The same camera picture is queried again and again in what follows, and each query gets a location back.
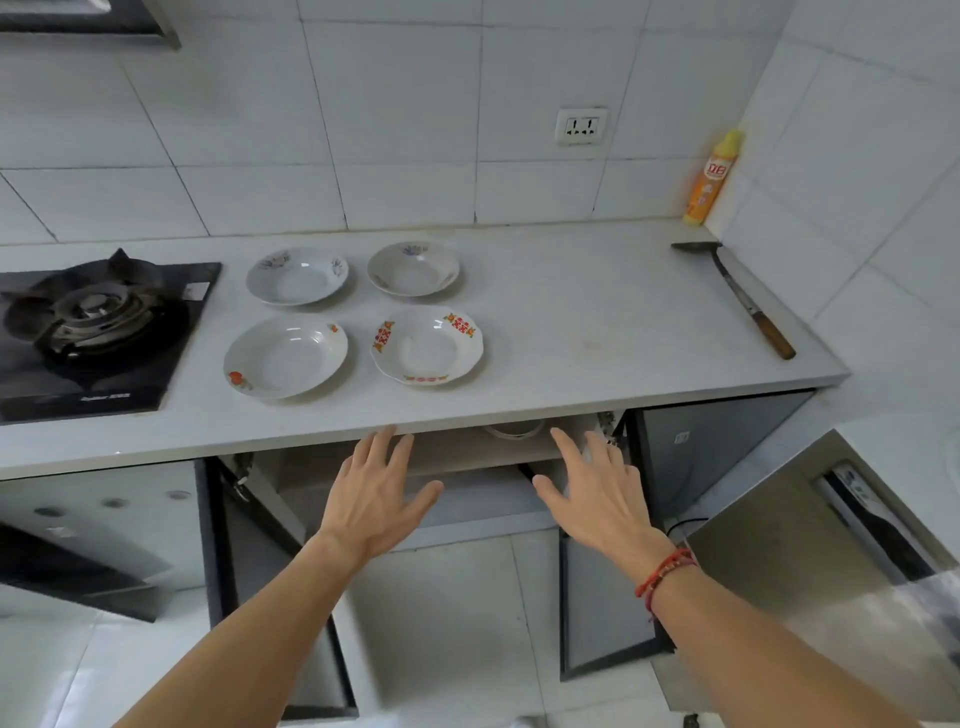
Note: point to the person's right hand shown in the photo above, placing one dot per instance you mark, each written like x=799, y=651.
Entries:
x=607, y=510

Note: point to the person's left hand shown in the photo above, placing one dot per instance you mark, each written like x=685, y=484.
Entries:
x=371, y=502

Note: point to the grey kitchen cabinet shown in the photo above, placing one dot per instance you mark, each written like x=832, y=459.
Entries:
x=465, y=450

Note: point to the grey cabinet door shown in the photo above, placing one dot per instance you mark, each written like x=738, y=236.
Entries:
x=720, y=457
x=255, y=555
x=600, y=622

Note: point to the small white plate pink flowers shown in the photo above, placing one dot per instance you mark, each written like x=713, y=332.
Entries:
x=514, y=433

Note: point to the scalloped red pattern plate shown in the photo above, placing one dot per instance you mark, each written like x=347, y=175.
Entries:
x=426, y=349

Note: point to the large orange flower plate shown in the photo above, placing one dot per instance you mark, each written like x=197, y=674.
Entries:
x=285, y=356

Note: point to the blue pink flower plate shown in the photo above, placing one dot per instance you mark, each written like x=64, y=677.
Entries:
x=412, y=271

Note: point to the small pink flower plate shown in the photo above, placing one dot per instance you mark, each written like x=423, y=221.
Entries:
x=296, y=279

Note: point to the person's left forearm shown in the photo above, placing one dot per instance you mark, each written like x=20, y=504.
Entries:
x=247, y=645

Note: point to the white stone countertop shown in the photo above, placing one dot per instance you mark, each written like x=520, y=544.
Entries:
x=600, y=337

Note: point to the white freestanding appliance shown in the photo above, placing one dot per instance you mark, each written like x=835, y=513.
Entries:
x=787, y=570

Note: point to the grey built-in appliance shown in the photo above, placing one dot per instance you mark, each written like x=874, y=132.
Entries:
x=135, y=540

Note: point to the black glass gas stove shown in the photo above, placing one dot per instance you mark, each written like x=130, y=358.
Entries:
x=75, y=382

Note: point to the orange yellow spray bottle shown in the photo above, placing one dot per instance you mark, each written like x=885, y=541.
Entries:
x=709, y=184

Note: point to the steel range hood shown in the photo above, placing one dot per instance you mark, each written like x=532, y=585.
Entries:
x=112, y=19

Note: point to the white wall socket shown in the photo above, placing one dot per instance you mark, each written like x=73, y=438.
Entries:
x=581, y=126

